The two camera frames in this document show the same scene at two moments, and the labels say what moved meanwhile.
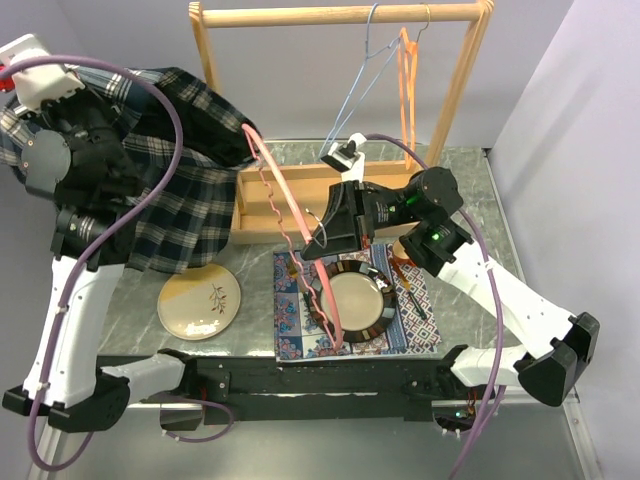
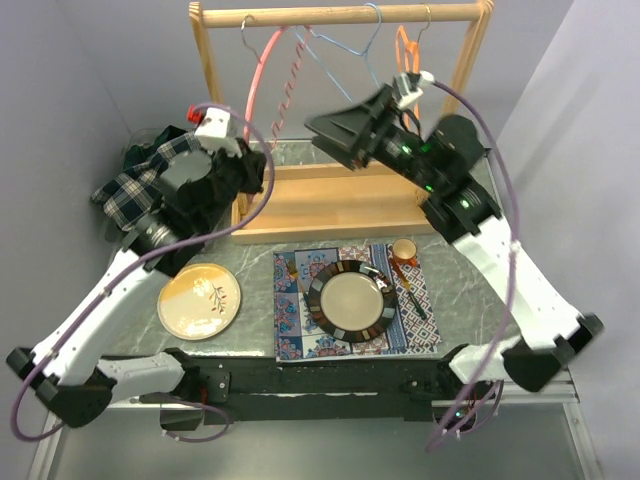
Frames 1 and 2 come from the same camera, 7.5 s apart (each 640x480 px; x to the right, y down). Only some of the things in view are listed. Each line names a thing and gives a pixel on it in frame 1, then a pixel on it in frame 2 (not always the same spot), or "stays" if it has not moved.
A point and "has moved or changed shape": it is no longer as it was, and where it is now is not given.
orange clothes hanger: (408, 55) stays
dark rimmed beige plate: (365, 301) stays
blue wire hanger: (374, 65) -> (343, 46)
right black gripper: (348, 213) -> (376, 116)
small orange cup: (400, 256) stays
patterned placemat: (411, 332) stays
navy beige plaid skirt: (190, 223) has moved or changed shape
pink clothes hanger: (297, 205) -> (254, 75)
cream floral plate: (200, 303) stays
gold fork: (293, 271) stays
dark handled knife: (406, 283) stays
